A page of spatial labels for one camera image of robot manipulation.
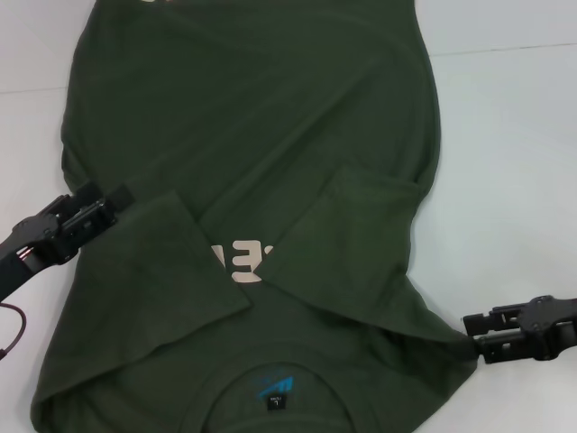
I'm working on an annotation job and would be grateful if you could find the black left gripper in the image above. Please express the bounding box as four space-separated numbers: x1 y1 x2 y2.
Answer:
0 180 137 302

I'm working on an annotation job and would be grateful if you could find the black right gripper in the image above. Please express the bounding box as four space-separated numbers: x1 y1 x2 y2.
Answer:
463 295 577 364

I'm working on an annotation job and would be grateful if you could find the dark green FREE T-shirt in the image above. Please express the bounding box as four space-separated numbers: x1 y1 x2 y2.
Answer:
29 0 481 433

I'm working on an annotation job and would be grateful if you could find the dark left gripper cable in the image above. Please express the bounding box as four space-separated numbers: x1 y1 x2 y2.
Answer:
0 303 28 362

